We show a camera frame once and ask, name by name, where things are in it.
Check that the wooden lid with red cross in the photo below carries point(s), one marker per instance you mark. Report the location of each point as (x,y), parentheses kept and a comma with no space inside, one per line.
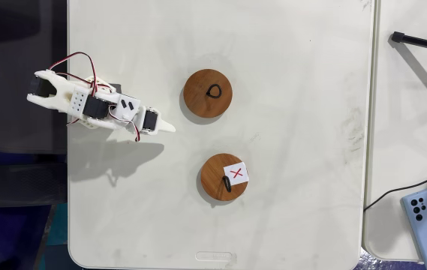
(213,176)

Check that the plain wooden lid black loop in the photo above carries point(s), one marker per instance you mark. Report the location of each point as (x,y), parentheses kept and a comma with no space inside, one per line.
(198,101)

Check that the grey base clamp pad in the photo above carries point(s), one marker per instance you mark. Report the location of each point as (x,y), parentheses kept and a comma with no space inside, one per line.
(117,88)

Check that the black mesh office chair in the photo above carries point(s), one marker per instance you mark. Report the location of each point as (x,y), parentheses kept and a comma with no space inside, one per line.
(18,183)

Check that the black rod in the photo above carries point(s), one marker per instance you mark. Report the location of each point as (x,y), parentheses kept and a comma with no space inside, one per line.
(399,37)

